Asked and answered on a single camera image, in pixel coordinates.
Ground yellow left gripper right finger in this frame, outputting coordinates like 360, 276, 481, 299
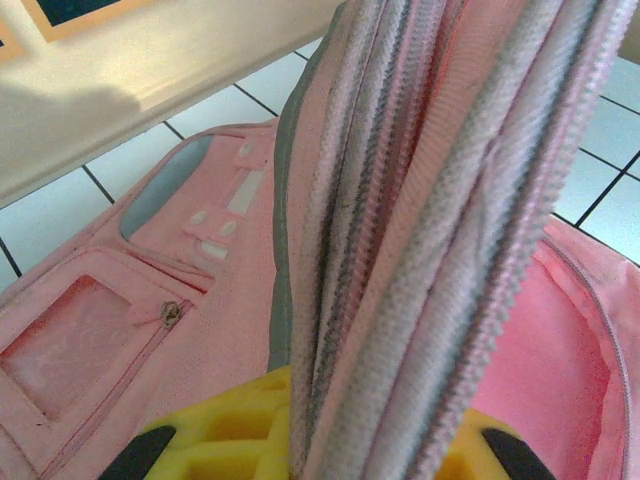
434, 408, 560, 480

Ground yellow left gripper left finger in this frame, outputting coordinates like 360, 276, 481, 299
96, 366, 296, 480

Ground pink student backpack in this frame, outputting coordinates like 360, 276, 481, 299
0, 0, 640, 480

